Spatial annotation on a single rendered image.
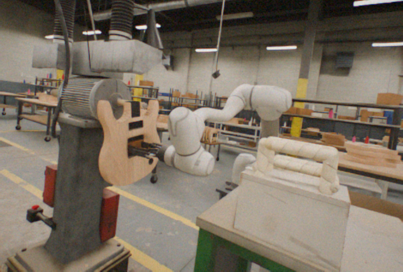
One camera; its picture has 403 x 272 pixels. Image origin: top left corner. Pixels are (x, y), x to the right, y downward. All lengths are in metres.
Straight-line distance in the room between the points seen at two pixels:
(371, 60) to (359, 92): 1.42
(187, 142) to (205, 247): 0.34
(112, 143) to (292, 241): 0.75
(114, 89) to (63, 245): 0.96
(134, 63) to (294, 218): 0.81
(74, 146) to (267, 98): 1.10
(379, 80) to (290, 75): 3.57
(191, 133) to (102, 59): 0.61
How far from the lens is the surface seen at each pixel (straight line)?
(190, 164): 0.84
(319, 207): 0.64
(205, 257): 0.81
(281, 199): 0.65
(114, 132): 1.01
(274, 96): 1.18
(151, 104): 1.17
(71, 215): 1.55
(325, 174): 0.63
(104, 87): 1.26
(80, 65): 1.47
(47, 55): 1.65
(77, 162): 1.43
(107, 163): 1.02
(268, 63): 12.50
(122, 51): 1.06
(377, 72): 12.15
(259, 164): 0.66
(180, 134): 0.76
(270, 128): 1.29
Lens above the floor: 1.28
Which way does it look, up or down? 3 degrees down
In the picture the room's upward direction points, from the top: 7 degrees clockwise
